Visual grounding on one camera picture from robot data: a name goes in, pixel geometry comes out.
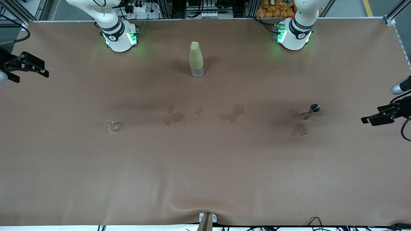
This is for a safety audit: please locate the aluminium frame profile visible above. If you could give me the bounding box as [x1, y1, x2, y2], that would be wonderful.
[0, 0, 48, 31]
[384, 0, 411, 26]

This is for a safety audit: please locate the black control box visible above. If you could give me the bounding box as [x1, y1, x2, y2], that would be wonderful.
[186, 0, 235, 19]

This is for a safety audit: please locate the green-capped glass shaker bottle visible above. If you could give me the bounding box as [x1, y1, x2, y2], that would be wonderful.
[189, 41, 205, 78]

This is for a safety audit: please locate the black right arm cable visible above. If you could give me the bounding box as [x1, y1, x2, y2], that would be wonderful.
[0, 14, 31, 44]

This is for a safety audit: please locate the brown table mat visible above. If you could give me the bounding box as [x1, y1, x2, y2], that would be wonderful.
[0, 18, 411, 227]

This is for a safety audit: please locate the steel double jigger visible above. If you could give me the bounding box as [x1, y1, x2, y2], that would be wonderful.
[301, 104, 321, 120]

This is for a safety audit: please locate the white power strip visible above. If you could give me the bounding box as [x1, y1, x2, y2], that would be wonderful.
[124, 3, 161, 20]

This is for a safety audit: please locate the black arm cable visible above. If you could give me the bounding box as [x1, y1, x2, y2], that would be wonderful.
[390, 96, 411, 141]
[0, 14, 31, 44]

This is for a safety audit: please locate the thin black cable loop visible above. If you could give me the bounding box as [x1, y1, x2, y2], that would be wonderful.
[308, 217, 323, 231]

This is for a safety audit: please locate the pile of orange bread toys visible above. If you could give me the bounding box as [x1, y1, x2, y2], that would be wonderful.
[256, 0, 321, 18]

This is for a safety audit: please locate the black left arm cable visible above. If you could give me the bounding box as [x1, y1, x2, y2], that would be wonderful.
[390, 96, 411, 141]

